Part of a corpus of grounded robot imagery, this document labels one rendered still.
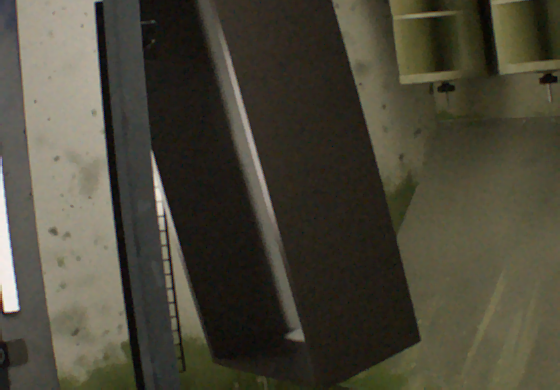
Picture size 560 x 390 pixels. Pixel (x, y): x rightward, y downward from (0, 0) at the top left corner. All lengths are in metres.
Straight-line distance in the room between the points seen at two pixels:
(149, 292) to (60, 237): 2.02
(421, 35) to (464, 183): 0.60
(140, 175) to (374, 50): 2.75
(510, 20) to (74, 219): 1.57
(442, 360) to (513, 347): 0.34
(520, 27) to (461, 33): 0.48
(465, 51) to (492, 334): 1.02
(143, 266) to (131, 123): 0.24
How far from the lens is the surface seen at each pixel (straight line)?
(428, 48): 4.39
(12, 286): 4.03
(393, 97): 4.79
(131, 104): 2.08
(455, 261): 4.45
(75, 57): 4.15
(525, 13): 3.96
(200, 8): 3.79
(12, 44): 4.07
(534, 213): 4.25
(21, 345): 4.08
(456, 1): 4.40
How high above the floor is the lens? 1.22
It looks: 3 degrees down
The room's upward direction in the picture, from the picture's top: 6 degrees counter-clockwise
